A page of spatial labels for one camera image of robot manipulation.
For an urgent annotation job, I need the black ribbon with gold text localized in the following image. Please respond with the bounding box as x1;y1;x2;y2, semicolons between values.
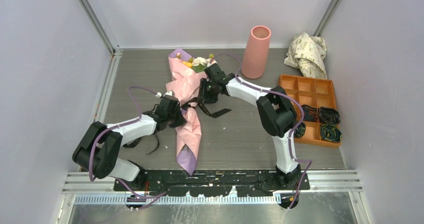
124;98;233;155

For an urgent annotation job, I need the pink flower bouquet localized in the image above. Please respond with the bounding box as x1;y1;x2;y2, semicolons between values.
165;48;207;176

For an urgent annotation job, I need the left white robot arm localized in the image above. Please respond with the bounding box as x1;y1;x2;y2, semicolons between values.
72;95;186;191

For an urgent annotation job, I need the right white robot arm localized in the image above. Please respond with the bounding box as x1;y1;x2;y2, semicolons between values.
197;63;301;190

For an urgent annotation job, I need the pink cylindrical vase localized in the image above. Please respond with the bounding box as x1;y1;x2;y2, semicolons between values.
241;25;271;79

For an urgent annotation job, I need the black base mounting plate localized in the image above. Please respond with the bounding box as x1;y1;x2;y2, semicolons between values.
113;170;310;208

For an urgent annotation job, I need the dark rolled ribbon in tray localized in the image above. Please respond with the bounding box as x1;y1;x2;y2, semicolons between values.
301;104;319;122

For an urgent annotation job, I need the crumpled printed paper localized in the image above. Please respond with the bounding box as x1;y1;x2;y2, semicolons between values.
283;32;328;80

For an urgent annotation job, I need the orange compartment tray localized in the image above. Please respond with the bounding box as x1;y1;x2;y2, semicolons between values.
278;74;342;148

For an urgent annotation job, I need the black rolled ribbon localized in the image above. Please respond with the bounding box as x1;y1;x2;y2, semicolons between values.
317;106;341;126

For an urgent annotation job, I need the dark green rolled ribbon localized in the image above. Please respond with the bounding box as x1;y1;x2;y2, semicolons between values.
320;124;342;143

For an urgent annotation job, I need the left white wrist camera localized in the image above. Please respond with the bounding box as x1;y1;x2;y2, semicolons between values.
155;90;175;98

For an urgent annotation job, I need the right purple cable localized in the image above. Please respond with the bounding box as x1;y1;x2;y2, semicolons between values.
214;53;313;211

